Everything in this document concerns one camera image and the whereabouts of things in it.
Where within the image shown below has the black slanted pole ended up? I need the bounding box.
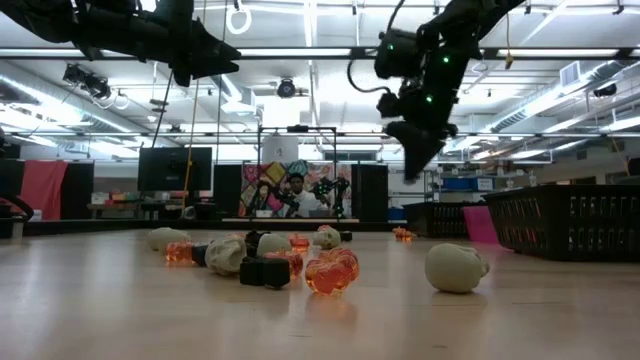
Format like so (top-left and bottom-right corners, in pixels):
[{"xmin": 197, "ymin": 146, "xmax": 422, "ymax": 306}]
[{"xmin": 149, "ymin": 69, "xmax": 175, "ymax": 149}]

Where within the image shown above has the yellow hanging cable with plug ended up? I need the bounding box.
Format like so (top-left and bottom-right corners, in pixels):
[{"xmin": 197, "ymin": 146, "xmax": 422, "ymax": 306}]
[{"xmin": 503, "ymin": 0, "xmax": 516, "ymax": 70}]

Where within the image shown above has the blue storage bin with label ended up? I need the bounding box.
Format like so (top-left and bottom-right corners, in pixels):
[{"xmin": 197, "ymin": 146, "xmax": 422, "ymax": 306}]
[{"xmin": 442, "ymin": 177, "xmax": 496, "ymax": 193}]

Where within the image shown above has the right wrist camera black cable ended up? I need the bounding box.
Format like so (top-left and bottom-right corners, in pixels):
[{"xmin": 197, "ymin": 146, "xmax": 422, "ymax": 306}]
[{"xmin": 346, "ymin": 0, "xmax": 407, "ymax": 95}]

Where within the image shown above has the yellow hanging cord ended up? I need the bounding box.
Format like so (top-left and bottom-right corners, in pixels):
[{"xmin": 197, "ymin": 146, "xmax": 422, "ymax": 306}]
[{"xmin": 180, "ymin": 78, "xmax": 200, "ymax": 211}]

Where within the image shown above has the person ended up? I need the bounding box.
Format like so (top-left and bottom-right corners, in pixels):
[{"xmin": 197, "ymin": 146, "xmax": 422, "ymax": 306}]
[{"xmin": 284, "ymin": 172, "xmax": 327, "ymax": 219}]

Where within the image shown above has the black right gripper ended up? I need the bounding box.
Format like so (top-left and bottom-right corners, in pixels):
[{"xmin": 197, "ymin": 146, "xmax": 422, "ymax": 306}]
[{"xmin": 385, "ymin": 74, "xmax": 459, "ymax": 180}]

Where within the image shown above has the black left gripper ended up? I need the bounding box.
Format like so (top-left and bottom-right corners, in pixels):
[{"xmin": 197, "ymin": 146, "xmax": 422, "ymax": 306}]
[{"xmin": 147, "ymin": 0, "xmax": 242, "ymax": 87}]

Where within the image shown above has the black ceiling spotlight cluster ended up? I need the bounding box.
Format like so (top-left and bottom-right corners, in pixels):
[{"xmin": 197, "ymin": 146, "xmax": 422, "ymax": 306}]
[{"xmin": 61, "ymin": 63, "xmax": 113, "ymax": 101}]

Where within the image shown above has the white ceiling air vent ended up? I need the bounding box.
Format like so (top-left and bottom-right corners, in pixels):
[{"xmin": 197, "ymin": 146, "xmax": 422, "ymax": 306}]
[{"xmin": 559, "ymin": 60, "xmax": 582, "ymax": 88}]

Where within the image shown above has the black upright panel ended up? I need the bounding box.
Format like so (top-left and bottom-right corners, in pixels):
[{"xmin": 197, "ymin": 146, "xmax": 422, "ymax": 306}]
[
  {"xmin": 0, "ymin": 158, "xmax": 25, "ymax": 199},
  {"xmin": 62, "ymin": 162, "xmax": 95, "ymax": 221}
]

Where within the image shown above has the colourful patchwork quilt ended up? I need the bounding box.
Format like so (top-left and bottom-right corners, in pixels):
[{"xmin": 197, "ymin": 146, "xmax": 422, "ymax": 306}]
[{"xmin": 238, "ymin": 160, "xmax": 353, "ymax": 219}]

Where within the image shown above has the small cream plastic skull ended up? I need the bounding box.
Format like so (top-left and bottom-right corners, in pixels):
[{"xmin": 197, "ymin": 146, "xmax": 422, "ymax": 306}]
[
  {"xmin": 204, "ymin": 234, "xmax": 248, "ymax": 277},
  {"xmin": 312, "ymin": 227, "xmax": 343, "ymax": 250},
  {"xmin": 147, "ymin": 227, "xmax": 192, "ymax": 253},
  {"xmin": 255, "ymin": 232, "xmax": 293, "ymax": 258},
  {"xmin": 424, "ymin": 243, "xmax": 491, "ymax": 295}
]

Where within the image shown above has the black overhead beam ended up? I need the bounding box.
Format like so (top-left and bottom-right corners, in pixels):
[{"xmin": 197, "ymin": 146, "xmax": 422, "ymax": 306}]
[{"xmin": 0, "ymin": 46, "xmax": 640, "ymax": 61}]

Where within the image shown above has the black flat screen monitor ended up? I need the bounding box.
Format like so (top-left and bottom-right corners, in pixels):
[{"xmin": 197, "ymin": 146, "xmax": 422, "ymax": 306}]
[{"xmin": 137, "ymin": 146, "xmax": 214, "ymax": 193}]

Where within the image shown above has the black aluminium table frame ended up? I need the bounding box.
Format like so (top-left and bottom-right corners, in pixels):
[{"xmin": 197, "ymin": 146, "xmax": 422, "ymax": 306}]
[{"xmin": 22, "ymin": 218, "xmax": 404, "ymax": 236}]

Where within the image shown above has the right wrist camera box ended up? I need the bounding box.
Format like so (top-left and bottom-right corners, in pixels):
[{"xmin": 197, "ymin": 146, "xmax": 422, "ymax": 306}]
[{"xmin": 375, "ymin": 91, "xmax": 401, "ymax": 120}]

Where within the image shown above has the red hanging cloth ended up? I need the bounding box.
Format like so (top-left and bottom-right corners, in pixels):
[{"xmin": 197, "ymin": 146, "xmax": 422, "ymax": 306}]
[{"xmin": 19, "ymin": 160, "xmax": 69, "ymax": 222}]

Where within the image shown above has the black overhead camera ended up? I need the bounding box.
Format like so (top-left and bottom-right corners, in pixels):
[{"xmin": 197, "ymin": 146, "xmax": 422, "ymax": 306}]
[{"xmin": 276, "ymin": 77, "xmax": 298, "ymax": 99}]

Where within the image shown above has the black perforated plastic basket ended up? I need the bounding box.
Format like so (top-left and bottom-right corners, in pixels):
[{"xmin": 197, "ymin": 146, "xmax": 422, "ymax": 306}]
[
  {"xmin": 402, "ymin": 201, "xmax": 487, "ymax": 238},
  {"xmin": 482, "ymin": 183, "xmax": 640, "ymax": 263}
]

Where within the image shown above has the bench with coloured boxes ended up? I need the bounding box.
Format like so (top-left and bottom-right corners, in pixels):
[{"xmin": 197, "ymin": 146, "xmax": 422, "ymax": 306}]
[{"xmin": 87, "ymin": 189, "xmax": 151, "ymax": 221}]

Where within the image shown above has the black background station frame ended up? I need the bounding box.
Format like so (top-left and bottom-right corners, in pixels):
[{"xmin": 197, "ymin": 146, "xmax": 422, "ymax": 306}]
[{"xmin": 256, "ymin": 126, "xmax": 338, "ymax": 221}]

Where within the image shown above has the white hanging ring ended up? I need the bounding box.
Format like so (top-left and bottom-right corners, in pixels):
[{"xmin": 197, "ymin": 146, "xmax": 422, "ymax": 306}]
[{"xmin": 225, "ymin": 0, "xmax": 253, "ymax": 36}]

